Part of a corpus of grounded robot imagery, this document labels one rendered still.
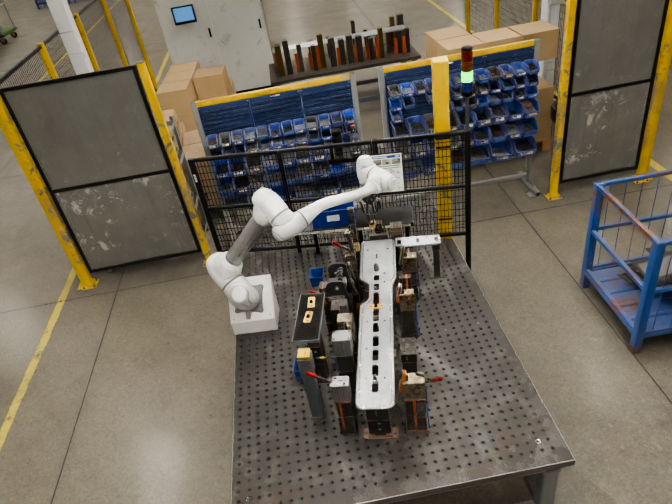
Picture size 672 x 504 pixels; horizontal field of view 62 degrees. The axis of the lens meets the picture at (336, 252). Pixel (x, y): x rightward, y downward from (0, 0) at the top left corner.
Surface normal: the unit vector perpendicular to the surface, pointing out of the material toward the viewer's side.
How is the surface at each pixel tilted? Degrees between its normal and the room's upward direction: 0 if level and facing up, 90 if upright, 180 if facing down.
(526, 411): 0
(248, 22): 90
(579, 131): 90
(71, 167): 91
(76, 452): 0
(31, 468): 0
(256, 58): 90
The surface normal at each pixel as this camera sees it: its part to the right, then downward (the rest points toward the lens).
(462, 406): -0.14, -0.80
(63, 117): 0.09, 0.56
